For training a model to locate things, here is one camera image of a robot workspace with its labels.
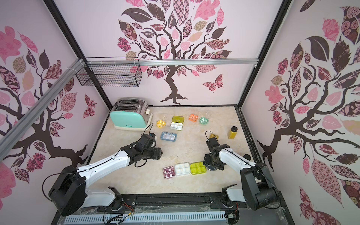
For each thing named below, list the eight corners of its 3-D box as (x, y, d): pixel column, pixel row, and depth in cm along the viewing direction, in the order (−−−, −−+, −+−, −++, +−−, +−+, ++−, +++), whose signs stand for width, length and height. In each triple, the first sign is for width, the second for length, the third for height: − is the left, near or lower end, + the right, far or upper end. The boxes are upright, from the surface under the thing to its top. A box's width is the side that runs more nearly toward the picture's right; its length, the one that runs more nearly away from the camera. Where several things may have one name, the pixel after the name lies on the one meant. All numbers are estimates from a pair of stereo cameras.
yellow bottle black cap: (228, 139, 101) (231, 131, 94) (226, 133, 105) (230, 125, 97) (234, 139, 101) (238, 131, 94) (232, 133, 105) (236, 125, 97)
